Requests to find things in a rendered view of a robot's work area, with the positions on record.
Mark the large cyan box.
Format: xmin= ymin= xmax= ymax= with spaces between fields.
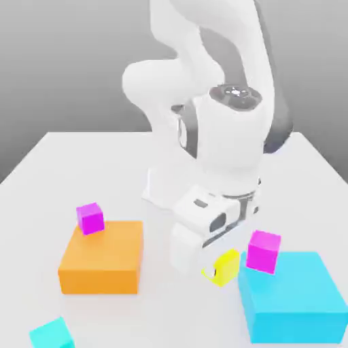
xmin=237 ymin=250 xmax=348 ymax=345

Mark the small turquoise cube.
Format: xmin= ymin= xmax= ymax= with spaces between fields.
xmin=29 ymin=316 xmax=75 ymax=348

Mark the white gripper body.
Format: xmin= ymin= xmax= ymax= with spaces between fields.
xmin=169 ymin=222 xmax=243 ymax=274

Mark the small magenta cube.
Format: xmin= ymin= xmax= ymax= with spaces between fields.
xmin=75 ymin=201 xmax=105 ymax=236
xmin=245 ymin=230 xmax=282 ymax=275

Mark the small yellow cube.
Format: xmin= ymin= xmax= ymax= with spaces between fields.
xmin=201 ymin=247 xmax=241 ymax=288

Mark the large orange box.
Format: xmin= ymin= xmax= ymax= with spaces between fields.
xmin=57 ymin=220 xmax=144 ymax=295

